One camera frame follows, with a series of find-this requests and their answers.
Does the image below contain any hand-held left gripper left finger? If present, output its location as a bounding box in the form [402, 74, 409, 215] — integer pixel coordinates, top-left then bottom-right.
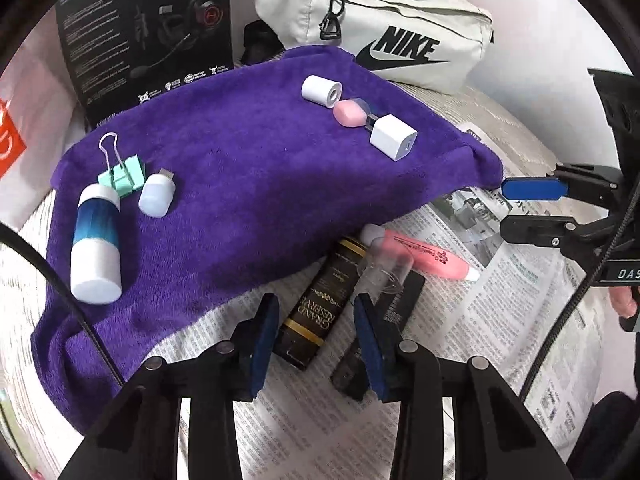
[60, 292, 281, 480]

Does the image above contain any grey waist bag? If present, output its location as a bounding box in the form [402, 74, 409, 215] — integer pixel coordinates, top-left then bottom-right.
[243, 0, 496, 88]

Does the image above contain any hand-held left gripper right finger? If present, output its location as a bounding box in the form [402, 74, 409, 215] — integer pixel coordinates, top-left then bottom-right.
[352, 295, 573, 480]

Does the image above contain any black gold perfume tube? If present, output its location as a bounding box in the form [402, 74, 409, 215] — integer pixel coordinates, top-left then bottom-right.
[272, 237, 368, 372]

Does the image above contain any purple towel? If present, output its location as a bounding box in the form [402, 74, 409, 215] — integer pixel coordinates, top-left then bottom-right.
[30, 45, 505, 433]

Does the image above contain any pink highlighter tube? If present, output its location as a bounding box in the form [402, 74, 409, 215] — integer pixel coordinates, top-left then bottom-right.
[360, 224, 481, 282]

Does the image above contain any green binder clip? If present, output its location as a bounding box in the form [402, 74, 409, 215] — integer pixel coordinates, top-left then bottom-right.
[97, 132, 146, 196]

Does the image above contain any black headphone box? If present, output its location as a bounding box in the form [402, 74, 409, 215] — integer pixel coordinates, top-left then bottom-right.
[55, 0, 236, 128]

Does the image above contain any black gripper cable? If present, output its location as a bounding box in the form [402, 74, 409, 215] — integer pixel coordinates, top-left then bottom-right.
[0, 221, 127, 388]
[517, 195, 640, 403]

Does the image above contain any white and blue bottle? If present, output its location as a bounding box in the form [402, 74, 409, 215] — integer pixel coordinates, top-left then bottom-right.
[70, 183, 122, 305]

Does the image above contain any dark cloth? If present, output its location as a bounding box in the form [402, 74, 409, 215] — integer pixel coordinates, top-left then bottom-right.
[567, 389, 640, 480]

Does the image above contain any white plastic shopping bag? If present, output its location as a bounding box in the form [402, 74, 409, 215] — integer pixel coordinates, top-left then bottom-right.
[0, 35, 96, 233]

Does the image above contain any person's right hand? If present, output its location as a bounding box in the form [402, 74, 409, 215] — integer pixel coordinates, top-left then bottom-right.
[609, 285, 640, 321]

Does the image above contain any black rectangular case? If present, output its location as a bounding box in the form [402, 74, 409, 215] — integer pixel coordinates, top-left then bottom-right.
[330, 272, 427, 402]

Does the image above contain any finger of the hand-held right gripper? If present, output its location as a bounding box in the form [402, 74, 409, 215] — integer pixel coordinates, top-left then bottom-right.
[500, 209, 619, 264]
[501, 163, 626, 207]

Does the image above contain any white tape roll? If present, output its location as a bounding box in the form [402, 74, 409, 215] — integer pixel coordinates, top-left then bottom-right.
[301, 75, 343, 108]

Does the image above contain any clear plastic cap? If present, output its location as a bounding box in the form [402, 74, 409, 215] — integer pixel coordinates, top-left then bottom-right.
[359, 237, 415, 297]

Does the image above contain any newspaper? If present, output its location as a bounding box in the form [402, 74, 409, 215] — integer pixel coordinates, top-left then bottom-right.
[175, 120, 606, 480]

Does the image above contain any white charger cube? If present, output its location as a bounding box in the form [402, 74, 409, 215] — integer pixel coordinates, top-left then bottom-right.
[370, 115, 418, 162]

